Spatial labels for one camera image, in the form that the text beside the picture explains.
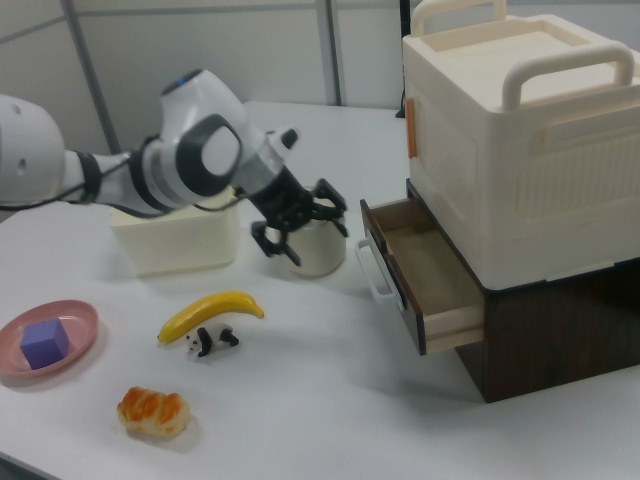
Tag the cream plastic storage box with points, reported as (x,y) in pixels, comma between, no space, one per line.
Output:
(450,150)

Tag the copper latch on storage box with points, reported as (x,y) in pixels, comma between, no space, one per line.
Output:
(411,127)

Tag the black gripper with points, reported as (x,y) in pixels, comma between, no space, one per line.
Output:
(282,200)

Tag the cream open plastic container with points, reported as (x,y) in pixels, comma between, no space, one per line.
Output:
(175,240)

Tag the small white lidded bin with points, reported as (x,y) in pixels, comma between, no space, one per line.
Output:
(315,255)

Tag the panda toy figure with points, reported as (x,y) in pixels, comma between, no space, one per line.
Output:
(205,341)

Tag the yellow banana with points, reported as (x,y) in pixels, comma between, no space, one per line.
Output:
(210,307)

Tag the orange glazed bread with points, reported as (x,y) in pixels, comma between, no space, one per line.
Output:
(152,412)

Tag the dark brown wooden cabinet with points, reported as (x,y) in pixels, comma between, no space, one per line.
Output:
(550,340)

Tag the pink plate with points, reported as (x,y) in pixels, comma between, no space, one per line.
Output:
(80,320)

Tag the purple cube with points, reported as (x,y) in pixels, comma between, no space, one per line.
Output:
(42,345)

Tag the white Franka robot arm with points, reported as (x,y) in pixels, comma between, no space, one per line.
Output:
(200,115)

